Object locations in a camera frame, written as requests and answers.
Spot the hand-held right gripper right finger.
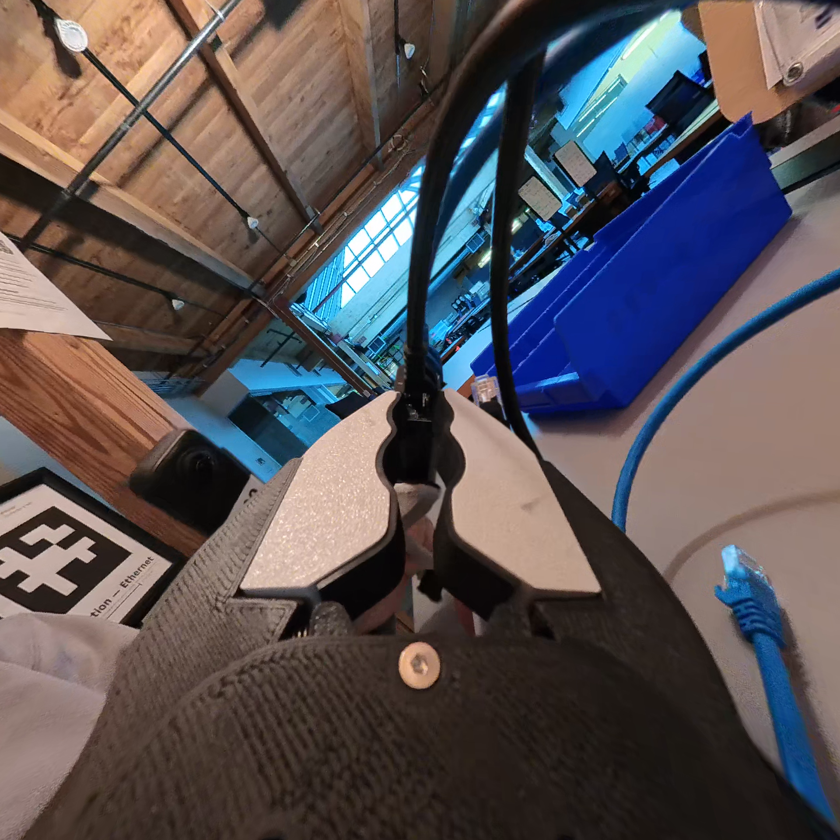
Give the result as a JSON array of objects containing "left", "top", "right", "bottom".
[{"left": 433, "top": 388, "right": 603, "bottom": 601}]

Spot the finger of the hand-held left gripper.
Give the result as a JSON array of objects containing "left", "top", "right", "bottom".
[{"left": 394, "top": 482, "right": 441, "bottom": 526}]

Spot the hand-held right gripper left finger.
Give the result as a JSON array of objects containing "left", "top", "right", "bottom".
[{"left": 238, "top": 390, "right": 406, "bottom": 601}]

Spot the black cable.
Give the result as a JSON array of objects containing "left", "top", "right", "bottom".
[{"left": 384, "top": 0, "right": 697, "bottom": 487}]

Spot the blue ethernet cable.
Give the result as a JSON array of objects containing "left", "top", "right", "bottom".
[{"left": 610, "top": 268, "right": 840, "bottom": 837}]

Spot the white paper notice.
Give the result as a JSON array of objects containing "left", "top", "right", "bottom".
[{"left": 0, "top": 231, "right": 112, "bottom": 342}]

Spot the large window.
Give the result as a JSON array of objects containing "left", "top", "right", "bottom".
[{"left": 303, "top": 167, "right": 431, "bottom": 329}]

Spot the blue plastic bin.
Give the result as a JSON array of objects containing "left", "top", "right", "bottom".
[{"left": 469, "top": 113, "right": 794, "bottom": 416}]

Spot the person's grey clothing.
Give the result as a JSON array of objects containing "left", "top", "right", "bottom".
[{"left": 0, "top": 616, "right": 142, "bottom": 840}]

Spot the wooden post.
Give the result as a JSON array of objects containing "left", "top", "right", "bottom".
[{"left": 0, "top": 328, "right": 207, "bottom": 559}]

